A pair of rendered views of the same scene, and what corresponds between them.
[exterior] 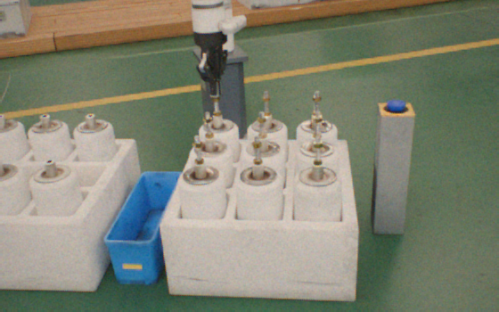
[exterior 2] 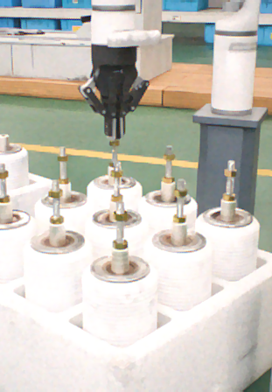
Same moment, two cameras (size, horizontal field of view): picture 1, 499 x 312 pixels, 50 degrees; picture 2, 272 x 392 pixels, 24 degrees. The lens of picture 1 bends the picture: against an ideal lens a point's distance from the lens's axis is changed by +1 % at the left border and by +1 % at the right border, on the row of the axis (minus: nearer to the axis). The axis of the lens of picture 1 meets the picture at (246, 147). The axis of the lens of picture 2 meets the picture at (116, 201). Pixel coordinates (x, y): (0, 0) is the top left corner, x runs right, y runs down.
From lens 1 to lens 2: 0.68 m
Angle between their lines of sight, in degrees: 33
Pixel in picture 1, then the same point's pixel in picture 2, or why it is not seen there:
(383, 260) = not seen: outside the picture
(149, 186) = not seen: hidden behind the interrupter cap
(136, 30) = (256, 101)
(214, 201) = not seen: outside the picture
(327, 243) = (87, 372)
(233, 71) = (235, 138)
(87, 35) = (198, 94)
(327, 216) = (107, 332)
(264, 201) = (39, 276)
